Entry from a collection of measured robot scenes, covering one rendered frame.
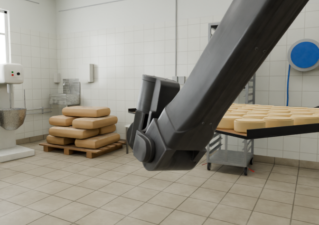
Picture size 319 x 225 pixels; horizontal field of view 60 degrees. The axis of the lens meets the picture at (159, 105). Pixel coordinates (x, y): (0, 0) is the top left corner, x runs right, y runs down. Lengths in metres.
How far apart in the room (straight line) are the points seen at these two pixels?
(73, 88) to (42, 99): 0.63
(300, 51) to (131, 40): 2.65
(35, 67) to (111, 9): 1.82
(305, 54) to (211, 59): 3.59
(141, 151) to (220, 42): 0.18
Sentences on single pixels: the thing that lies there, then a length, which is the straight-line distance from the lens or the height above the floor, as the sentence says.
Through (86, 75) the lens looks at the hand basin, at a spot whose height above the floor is 1.25.
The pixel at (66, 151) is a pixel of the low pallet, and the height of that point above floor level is 0.05.
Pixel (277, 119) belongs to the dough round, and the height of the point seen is 1.03.
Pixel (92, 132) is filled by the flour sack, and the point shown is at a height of 0.35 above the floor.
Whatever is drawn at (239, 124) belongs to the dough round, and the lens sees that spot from 0.47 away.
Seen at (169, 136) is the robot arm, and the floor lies 1.02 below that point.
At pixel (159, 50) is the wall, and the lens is 4.61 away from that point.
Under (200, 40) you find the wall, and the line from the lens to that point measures 4.33.
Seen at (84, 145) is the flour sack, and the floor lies 0.18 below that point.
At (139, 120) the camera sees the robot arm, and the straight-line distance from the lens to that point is 0.44.
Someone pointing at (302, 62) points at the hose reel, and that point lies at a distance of 3.88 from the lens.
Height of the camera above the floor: 1.09
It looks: 4 degrees down
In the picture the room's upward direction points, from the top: straight up
